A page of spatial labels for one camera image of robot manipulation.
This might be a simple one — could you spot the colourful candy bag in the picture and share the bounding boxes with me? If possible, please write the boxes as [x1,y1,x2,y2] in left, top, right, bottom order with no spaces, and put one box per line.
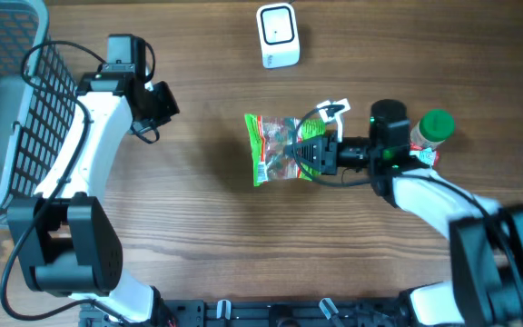
[244,114,311,186]

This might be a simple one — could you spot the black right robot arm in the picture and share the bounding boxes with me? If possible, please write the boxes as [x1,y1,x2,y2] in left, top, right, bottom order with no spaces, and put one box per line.
[284,99,523,326]

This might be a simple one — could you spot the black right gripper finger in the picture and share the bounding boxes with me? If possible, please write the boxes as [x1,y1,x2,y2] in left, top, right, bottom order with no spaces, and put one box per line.
[290,152,322,173]
[288,135,323,154]

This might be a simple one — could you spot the green lid sauce jar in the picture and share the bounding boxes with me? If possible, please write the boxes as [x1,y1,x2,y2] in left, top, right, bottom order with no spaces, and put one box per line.
[410,109,456,149]

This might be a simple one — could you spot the dark grey plastic basket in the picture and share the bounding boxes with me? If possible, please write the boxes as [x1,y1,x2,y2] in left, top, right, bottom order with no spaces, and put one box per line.
[0,0,76,228]

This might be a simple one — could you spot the white barcode scanner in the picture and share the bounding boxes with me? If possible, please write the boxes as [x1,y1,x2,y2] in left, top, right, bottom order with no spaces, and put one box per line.
[256,3,301,69]

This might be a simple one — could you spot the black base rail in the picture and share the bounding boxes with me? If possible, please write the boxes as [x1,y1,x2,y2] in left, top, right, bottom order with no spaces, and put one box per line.
[78,297,484,327]

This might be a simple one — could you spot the red snack packet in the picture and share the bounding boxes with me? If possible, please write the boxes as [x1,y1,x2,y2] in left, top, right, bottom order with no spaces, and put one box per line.
[410,144,439,166]

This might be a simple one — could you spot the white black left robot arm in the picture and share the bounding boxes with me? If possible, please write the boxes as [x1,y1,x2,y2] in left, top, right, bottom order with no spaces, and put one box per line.
[0,73,179,326]

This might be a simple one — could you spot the black right camera cable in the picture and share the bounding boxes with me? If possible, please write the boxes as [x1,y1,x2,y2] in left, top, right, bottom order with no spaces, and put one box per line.
[293,104,523,327]

